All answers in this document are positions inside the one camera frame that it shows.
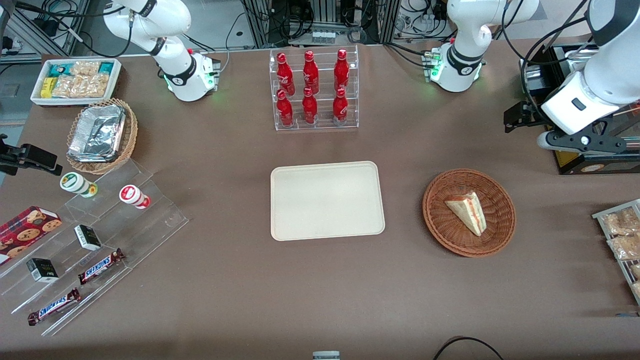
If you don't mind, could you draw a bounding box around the light tan wicker basket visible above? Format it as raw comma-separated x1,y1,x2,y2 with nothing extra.
66,98,138,175

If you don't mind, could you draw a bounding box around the red tartan cookie box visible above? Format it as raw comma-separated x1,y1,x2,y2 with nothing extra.
0,206,63,266

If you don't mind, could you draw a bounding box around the silver foil pouch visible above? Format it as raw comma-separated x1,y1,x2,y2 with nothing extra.
68,105,126,162

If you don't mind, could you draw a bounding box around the clear cracker bag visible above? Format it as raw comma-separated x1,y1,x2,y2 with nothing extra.
80,74,110,98
70,60,101,77
52,75,83,98

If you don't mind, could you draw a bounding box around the white rectangular snack bin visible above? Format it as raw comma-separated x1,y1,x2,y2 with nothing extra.
30,57,122,107

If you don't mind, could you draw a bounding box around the red lid yogurt cup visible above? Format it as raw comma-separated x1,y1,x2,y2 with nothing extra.
119,185,151,209

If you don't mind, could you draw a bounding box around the brown round wicker basket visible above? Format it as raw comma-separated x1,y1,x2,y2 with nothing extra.
422,168,517,258

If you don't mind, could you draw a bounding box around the clear acrylic stepped stand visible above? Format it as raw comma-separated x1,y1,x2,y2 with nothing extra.
0,159,190,337

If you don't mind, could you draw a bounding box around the black cable loop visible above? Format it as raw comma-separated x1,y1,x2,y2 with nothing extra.
432,336,506,360

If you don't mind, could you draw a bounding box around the green lid yogurt cup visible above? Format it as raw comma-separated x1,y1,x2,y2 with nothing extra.
60,172,98,198

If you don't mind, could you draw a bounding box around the grey wire tray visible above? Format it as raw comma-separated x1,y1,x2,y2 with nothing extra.
592,199,640,306

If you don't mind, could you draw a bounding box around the beige plastic serving tray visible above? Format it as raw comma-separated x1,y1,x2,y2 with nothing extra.
270,161,386,242

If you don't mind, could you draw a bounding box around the clear acrylic bottle rack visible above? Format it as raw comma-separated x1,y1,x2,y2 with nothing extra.
269,45,360,132

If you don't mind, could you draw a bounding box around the small black carton box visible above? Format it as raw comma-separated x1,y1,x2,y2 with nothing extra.
26,258,59,283
74,224,102,251

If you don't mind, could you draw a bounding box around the Snickers chocolate bar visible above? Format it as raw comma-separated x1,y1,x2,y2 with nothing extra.
78,248,126,285
27,288,82,326

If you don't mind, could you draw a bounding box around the red cola bottle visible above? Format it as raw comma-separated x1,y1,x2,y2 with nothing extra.
302,50,320,95
276,89,295,127
332,87,349,123
276,52,296,96
334,48,350,91
301,87,318,125

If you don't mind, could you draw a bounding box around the aluminium frame rack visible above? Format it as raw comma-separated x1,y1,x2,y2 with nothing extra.
242,0,401,46

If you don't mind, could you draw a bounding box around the black framed machine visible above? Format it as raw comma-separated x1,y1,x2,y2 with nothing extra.
520,44,640,175

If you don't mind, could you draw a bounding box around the triangular sandwich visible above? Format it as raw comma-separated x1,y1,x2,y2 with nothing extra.
445,192,487,237

